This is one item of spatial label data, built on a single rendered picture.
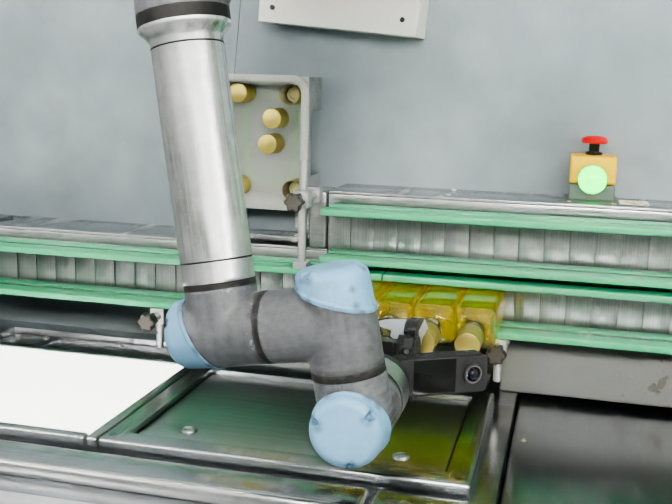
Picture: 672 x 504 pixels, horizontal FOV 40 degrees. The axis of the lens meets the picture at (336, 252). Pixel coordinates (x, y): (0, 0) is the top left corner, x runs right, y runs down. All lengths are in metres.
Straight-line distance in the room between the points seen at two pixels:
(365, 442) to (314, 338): 0.11
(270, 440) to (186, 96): 0.49
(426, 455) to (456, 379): 0.14
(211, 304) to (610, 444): 0.67
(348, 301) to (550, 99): 0.78
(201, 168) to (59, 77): 0.92
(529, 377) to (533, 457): 0.24
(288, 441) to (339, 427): 0.33
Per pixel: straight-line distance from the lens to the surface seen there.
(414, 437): 1.25
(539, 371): 1.51
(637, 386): 1.52
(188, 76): 0.95
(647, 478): 1.30
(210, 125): 0.94
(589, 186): 1.48
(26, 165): 1.88
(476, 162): 1.59
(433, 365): 1.07
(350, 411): 0.89
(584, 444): 1.38
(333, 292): 0.88
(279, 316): 0.91
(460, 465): 1.16
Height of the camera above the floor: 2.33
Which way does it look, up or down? 73 degrees down
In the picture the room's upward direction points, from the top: 124 degrees counter-clockwise
